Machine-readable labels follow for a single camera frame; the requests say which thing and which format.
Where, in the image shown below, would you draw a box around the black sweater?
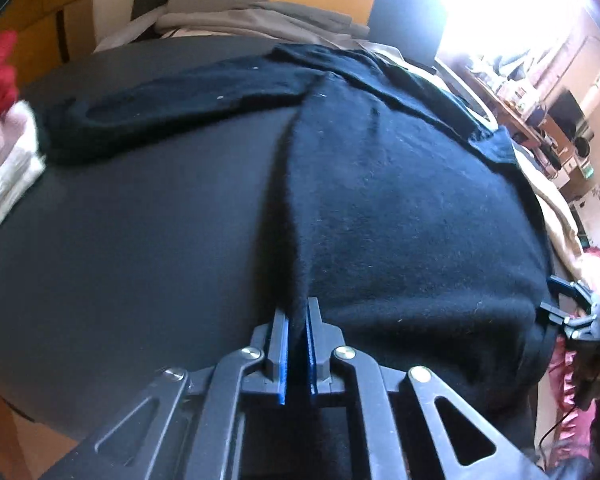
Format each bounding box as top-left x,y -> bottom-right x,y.
39,42 -> 556,480

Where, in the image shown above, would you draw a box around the beige grey cloth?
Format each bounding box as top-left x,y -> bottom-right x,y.
94,1 -> 372,55

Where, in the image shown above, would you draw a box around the white curved rail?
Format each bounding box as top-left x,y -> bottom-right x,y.
434,56 -> 497,132

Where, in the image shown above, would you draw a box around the dark headboard panel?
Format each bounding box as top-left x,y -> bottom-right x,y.
369,0 -> 450,67

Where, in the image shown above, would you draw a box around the folded light towels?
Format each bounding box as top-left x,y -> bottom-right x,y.
0,100 -> 48,257

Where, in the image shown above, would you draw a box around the pink cloth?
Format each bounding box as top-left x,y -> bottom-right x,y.
549,249 -> 600,433

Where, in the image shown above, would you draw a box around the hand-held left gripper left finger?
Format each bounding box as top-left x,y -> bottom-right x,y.
55,307 -> 294,480

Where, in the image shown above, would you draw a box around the black monitor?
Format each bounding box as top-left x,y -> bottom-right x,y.
547,89 -> 590,142

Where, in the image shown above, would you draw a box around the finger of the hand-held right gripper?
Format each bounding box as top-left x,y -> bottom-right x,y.
539,301 -> 600,343
546,275 -> 600,311

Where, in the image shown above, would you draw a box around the black cable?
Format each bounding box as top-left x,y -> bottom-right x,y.
536,400 -> 583,463

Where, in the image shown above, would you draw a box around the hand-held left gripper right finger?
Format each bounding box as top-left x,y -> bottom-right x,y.
303,298 -> 546,480

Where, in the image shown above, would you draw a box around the wooden desk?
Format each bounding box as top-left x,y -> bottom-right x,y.
457,60 -> 583,178

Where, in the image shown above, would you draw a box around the wooden cabinet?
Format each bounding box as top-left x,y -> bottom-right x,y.
7,0 -> 147,83

